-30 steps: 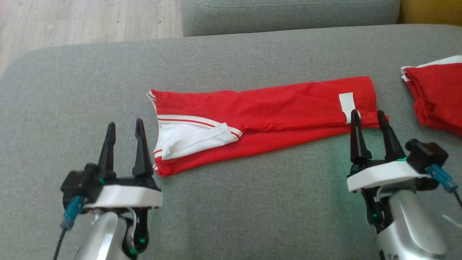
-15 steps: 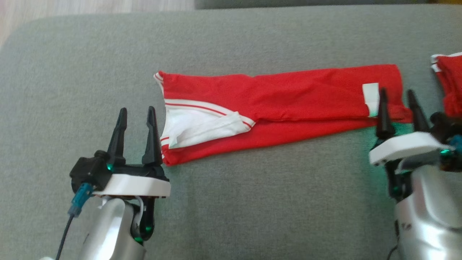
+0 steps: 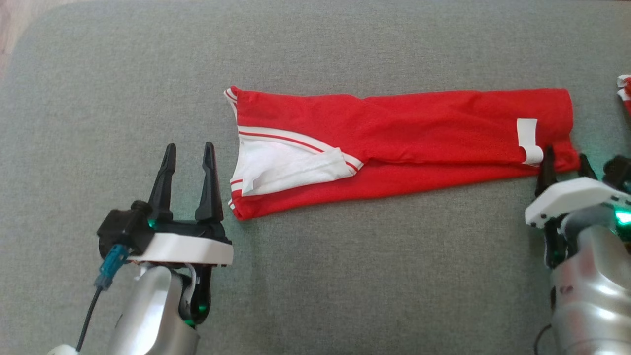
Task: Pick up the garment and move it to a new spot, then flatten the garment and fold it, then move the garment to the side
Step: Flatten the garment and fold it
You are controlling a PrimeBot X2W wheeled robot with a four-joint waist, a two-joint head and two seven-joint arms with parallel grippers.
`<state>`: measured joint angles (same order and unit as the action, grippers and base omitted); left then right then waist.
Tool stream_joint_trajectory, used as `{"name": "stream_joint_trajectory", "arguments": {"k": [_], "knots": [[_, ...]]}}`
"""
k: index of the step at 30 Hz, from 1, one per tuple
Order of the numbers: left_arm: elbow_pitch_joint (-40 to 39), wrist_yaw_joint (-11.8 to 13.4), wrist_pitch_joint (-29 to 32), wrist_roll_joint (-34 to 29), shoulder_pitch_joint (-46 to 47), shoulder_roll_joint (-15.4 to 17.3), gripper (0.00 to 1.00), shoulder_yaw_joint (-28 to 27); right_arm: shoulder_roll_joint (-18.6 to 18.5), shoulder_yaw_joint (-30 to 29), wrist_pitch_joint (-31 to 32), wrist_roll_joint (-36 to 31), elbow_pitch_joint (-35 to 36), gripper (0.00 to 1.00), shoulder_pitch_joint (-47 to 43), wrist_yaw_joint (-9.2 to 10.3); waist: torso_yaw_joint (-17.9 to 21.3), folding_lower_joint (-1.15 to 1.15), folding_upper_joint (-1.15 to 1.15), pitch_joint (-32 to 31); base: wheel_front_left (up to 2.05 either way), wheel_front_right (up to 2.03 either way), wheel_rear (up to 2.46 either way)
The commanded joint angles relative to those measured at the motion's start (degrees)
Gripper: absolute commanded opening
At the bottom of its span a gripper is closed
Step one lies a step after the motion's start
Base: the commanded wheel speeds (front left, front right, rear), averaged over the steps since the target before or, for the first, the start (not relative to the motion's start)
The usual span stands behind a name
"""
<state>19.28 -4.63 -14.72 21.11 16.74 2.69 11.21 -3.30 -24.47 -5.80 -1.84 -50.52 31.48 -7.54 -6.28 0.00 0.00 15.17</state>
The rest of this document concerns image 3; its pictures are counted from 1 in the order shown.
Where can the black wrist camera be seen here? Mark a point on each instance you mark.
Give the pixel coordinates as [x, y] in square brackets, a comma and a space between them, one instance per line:
[618, 172]
[123, 227]

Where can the red shorts with white trim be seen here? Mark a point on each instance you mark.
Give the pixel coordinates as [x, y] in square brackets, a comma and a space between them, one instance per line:
[626, 93]

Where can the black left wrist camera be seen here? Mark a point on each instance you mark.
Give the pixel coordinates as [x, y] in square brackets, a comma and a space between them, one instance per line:
[123, 227]

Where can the red Bulls 23 jersey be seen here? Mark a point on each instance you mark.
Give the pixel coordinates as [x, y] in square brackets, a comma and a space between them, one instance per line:
[419, 128]

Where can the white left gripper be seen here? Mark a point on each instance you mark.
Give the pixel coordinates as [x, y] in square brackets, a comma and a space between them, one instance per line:
[192, 249]

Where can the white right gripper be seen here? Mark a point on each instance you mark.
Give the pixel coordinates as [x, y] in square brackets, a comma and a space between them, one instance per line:
[572, 197]

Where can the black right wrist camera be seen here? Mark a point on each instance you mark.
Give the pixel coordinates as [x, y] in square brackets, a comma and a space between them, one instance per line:
[618, 172]

